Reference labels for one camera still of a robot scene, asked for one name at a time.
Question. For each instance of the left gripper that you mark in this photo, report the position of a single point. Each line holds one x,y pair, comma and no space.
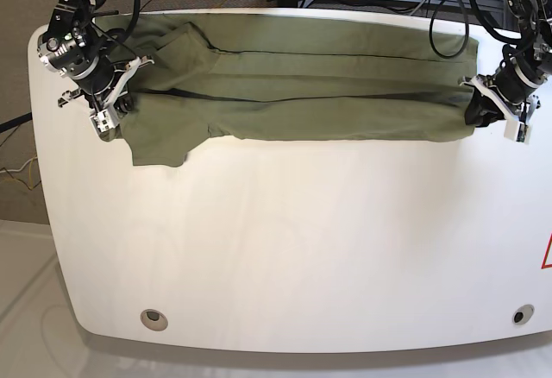
507,94

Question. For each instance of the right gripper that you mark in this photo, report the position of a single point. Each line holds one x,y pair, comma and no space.
100,80

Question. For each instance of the olive green T-shirt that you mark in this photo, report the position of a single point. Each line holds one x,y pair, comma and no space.
289,78

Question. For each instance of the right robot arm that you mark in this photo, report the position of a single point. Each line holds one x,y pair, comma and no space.
76,47

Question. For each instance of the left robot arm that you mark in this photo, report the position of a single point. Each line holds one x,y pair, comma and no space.
534,25

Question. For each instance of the red triangle warning sticker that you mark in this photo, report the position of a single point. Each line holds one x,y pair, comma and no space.
547,259

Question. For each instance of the right table grommet hole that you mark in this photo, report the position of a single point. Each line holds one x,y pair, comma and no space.
523,314

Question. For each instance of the table grommet hole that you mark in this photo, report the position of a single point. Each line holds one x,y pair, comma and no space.
154,320
523,314

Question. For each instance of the left table grommet hole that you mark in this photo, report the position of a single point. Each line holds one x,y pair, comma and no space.
154,320

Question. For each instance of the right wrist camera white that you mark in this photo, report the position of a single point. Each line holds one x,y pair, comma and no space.
104,120

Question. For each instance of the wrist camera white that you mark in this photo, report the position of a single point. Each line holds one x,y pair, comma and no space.
104,120
517,131

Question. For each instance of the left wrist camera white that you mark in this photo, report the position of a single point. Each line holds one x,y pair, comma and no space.
517,131

